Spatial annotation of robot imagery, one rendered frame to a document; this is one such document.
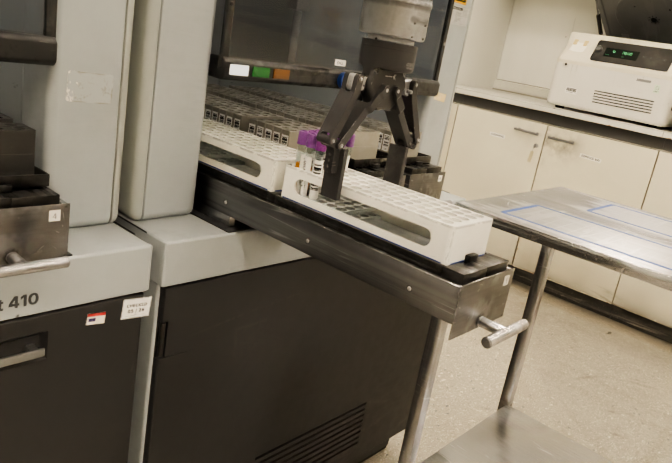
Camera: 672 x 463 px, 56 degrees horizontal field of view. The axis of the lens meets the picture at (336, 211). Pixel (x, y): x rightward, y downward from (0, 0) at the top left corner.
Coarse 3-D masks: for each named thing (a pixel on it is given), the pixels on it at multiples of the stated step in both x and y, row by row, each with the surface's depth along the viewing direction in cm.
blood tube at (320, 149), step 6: (318, 144) 88; (318, 150) 88; (324, 150) 88; (318, 156) 89; (318, 162) 89; (318, 168) 89; (318, 174) 89; (312, 186) 90; (318, 186) 90; (312, 192) 90; (312, 198) 91
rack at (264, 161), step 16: (208, 128) 110; (224, 128) 113; (208, 144) 115; (224, 144) 102; (240, 144) 101; (256, 144) 104; (272, 144) 107; (208, 160) 105; (224, 160) 112; (240, 160) 114; (256, 160) 97; (272, 160) 95; (288, 160) 96; (240, 176) 100; (256, 176) 107; (272, 176) 95
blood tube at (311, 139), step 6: (312, 138) 89; (306, 144) 90; (312, 144) 89; (306, 150) 90; (312, 150) 90; (306, 156) 90; (312, 156) 90; (306, 162) 90; (312, 162) 90; (306, 168) 90; (312, 168) 91; (306, 186) 91; (300, 192) 92; (306, 192) 92
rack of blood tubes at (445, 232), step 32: (288, 192) 93; (352, 192) 85; (384, 192) 86; (416, 192) 89; (352, 224) 85; (384, 224) 92; (416, 224) 90; (448, 224) 75; (480, 224) 79; (448, 256) 76
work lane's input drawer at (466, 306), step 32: (224, 192) 100; (256, 192) 96; (256, 224) 96; (288, 224) 91; (320, 224) 87; (320, 256) 87; (352, 256) 83; (384, 256) 80; (416, 256) 78; (480, 256) 82; (384, 288) 80; (416, 288) 77; (448, 288) 74; (480, 288) 77; (448, 320) 74; (480, 320) 79
